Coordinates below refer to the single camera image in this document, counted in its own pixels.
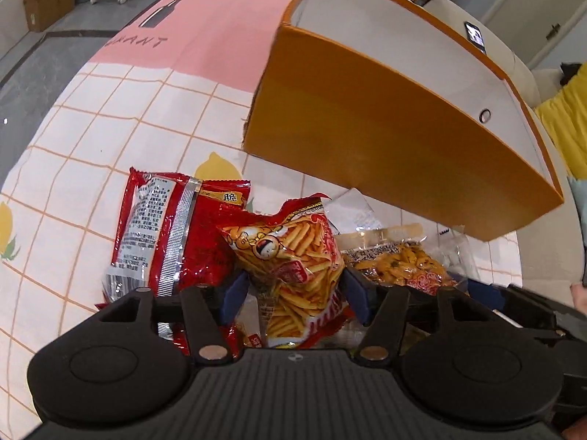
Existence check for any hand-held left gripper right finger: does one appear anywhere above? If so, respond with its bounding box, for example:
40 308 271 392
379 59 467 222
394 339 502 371
344 268 494 368

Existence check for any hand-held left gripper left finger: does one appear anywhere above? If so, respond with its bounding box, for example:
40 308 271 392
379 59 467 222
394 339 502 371
95 271 251 368

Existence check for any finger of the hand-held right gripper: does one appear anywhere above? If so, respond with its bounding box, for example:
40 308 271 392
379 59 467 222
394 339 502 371
468 280 558 328

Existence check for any clear packet of white candies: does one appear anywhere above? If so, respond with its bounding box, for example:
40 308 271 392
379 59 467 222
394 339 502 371
435 224 471 286

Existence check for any red foil snack bag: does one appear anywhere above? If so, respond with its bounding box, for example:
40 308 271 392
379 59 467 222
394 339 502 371
95 167 253 359

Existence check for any clear packet of yellow beans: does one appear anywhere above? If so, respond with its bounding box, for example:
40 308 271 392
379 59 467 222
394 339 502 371
337 223 460 297

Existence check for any red fries snack bag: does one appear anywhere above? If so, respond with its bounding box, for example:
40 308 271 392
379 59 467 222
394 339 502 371
215 191 347 349

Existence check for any white snack packet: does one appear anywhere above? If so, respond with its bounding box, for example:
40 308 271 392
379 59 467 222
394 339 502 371
321 188 384 235

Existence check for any orange cardboard box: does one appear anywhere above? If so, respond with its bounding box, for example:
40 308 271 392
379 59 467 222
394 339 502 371
241 0 565 242

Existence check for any beige sofa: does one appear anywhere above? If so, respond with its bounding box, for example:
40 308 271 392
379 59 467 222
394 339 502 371
422 0 587 290

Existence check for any light blue cushion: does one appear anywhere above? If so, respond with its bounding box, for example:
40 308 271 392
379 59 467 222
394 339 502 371
566 174 587 221

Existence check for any yellow cushion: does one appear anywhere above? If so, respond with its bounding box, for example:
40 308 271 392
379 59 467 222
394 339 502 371
534 62 587 180

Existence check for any checked lemon print tablecloth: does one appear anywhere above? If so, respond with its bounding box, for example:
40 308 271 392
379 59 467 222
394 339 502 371
0 0 524 428

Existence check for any dark cushion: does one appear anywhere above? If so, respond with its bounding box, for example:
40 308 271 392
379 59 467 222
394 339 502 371
559 61 587 89

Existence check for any black smartphone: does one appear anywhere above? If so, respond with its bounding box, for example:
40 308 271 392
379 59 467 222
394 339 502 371
464 21 487 55

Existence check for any brown cardboard carton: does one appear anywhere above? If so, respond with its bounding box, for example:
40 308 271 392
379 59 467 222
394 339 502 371
22 0 77 33

